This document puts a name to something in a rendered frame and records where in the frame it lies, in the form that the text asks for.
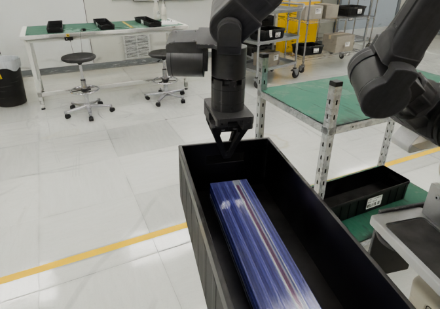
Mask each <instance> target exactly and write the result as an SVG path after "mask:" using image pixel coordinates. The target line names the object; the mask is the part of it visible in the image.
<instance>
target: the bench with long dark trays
mask: <svg viewBox="0 0 440 309"><path fill-rule="evenodd" d="M112 23H113V24H114V25H115V29H106V30H101V29H100V28H98V27H97V25H96V24H95V23H93V22H92V23H80V24H63V32H62V33H48V32H47V30H46V25H45V26H31V27H29V26H23V27H22V30H21V33H20V40H24V42H25V46H26V50H27V55H28V58H29V63H30V66H31V71H32V74H33V78H34V81H35V86H36V89H37V95H38V97H39V102H40V105H41V107H42V108H41V110H45V109H46V108H44V106H45V104H44V101H43V96H53V95H59V94H69V93H70V89H66V90H55V91H49V92H45V91H43V90H44V87H43V82H42V79H41V74H40V71H39V66H38V63H37V58H36V55H35V49H34V46H33V43H41V42H51V41H64V40H65V39H64V37H66V34H69V36H70V37H73V40H77V39H95V38H104V37H121V36H131V35H148V34H157V33H166V41H167V40H168V36H169V34H170V32H171V31H181V30H185V29H188V28H189V26H188V25H186V24H183V23H181V22H177V24H163V25H162V26H160V27H148V26H145V25H142V24H140V23H139V22H136V21H135V20H127V21H115V22H112ZM82 28H85V29H86V31H81V29H82ZM80 32H81V34H80ZM176 78H178V79H184V87H185V90H187V89H188V88H187V87H188V80H187V77H176ZM152 82H153V79H145V80H139V81H129V82H119V83H113V84H103V85H98V86H99V88H100V89H105V88H114V87H120V86H130V85H136V84H146V83H152Z"/></svg>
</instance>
